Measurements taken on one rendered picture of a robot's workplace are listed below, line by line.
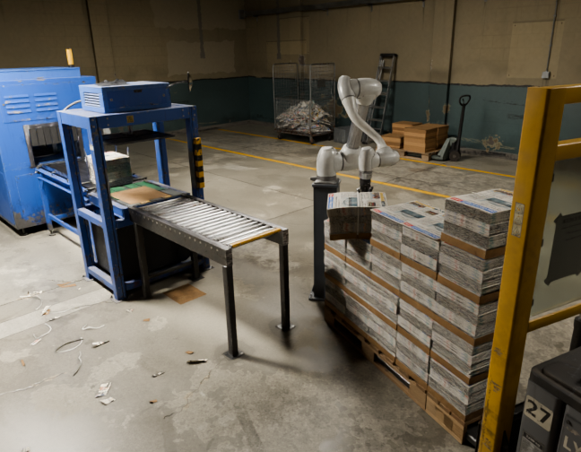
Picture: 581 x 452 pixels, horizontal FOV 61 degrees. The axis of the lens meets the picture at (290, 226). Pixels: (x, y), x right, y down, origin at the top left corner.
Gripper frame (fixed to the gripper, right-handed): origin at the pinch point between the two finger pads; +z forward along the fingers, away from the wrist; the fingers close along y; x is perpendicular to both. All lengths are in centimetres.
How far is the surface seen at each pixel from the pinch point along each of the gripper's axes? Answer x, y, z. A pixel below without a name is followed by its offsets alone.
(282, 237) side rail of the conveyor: 22, -52, 22
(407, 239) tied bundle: -70, -18, -7
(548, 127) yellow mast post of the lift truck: -153, -32, -85
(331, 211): -16.5, -35.8, -8.2
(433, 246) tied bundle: -90, -17, -11
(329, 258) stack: 10.9, -20.2, 41.1
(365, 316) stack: -36, -19, 63
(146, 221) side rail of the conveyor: 105, -132, 26
